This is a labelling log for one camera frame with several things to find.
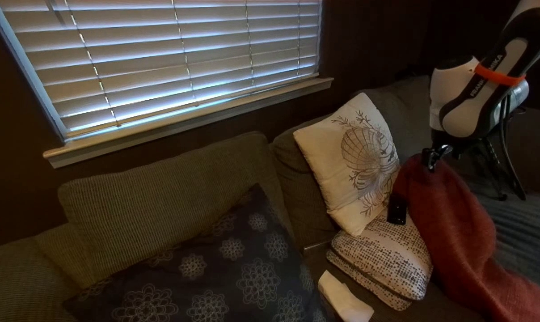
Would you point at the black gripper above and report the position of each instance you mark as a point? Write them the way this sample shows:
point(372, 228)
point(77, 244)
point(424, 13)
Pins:
point(443, 142)

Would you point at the black remote control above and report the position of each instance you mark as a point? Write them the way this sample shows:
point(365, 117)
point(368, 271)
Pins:
point(397, 210)

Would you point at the red fuzzy blanket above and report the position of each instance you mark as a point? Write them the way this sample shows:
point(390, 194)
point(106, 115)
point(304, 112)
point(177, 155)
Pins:
point(460, 239)

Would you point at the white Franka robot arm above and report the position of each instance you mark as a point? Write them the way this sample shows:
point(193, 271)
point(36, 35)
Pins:
point(477, 90)

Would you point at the orange band on arm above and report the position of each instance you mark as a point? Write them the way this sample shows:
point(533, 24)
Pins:
point(495, 76)

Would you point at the grey ribbed blanket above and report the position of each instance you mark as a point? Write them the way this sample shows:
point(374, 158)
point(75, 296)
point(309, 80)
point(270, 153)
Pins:
point(522, 239)

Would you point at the black tripod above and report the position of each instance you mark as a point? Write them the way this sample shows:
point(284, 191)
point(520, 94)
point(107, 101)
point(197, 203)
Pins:
point(508, 155)

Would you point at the white pillow with shell print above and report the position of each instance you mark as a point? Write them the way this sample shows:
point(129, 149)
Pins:
point(347, 162)

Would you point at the white black speckled pillow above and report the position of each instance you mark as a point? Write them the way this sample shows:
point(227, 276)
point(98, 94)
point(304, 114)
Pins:
point(383, 262)

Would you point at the white paper sheet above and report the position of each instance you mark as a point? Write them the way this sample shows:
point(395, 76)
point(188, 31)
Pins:
point(342, 298)

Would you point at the dark pillow with snowflake print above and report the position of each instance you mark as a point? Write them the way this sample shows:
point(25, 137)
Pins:
point(222, 275)

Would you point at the wooden window sill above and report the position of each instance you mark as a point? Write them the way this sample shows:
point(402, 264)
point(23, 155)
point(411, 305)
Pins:
point(186, 119)

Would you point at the white window blinds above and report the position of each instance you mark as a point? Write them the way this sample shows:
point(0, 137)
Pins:
point(173, 60)

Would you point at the grey woven couch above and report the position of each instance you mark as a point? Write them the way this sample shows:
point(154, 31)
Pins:
point(150, 203)

